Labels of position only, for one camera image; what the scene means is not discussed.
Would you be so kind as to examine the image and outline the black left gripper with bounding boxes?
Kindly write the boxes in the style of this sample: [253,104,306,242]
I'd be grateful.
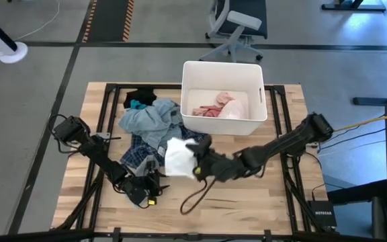
[122,161,163,206]

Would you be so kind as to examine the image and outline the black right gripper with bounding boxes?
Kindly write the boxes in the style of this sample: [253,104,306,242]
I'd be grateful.
[185,134,245,183]

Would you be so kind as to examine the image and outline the dark pink garment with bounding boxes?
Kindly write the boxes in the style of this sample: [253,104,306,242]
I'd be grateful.
[191,104,223,118]

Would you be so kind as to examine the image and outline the light blue fleece garment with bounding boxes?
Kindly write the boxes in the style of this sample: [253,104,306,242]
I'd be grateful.
[118,97,177,142]

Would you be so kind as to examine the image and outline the light pink garment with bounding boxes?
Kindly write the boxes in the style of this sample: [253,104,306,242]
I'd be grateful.
[216,91,237,108]

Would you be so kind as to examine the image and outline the teal garment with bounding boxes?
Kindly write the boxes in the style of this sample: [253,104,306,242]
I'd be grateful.
[129,99,148,111]

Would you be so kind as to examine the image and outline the black garment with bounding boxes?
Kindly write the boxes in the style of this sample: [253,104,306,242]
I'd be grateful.
[123,87,158,109]

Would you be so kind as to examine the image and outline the white plastic mesh basket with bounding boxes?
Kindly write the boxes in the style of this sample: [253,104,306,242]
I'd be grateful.
[180,60,268,136]

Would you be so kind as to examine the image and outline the white and black office chair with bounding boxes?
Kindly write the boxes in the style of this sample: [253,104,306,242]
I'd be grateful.
[198,0,269,65]

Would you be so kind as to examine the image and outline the black mat with hazard stripes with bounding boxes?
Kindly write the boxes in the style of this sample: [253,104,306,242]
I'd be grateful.
[81,0,136,43]

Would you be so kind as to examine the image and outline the black floor bar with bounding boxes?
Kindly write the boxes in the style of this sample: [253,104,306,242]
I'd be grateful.
[352,96,387,106]

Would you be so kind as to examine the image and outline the white pole stand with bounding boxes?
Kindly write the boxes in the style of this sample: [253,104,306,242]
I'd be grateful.
[0,6,29,65]

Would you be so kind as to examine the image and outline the black desk foot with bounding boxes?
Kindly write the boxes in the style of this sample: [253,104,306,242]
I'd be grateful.
[320,0,387,12]

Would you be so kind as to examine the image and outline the black cable with yellow tag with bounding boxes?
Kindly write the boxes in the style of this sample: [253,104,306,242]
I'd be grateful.
[139,196,159,210]

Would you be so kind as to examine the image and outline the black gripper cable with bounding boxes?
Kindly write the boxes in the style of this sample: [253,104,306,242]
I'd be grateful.
[179,177,217,216]

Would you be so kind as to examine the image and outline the black metal table frame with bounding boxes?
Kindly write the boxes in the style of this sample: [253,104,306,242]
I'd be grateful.
[48,83,337,242]

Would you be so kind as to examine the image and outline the black Netgear network switch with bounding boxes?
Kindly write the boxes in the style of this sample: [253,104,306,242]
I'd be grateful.
[306,200,338,228]

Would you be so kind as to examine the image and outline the black floor cable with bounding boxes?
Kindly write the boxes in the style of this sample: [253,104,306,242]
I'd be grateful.
[319,128,386,151]

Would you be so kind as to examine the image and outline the white floor cable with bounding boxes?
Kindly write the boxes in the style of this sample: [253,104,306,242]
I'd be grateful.
[13,0,61,41]

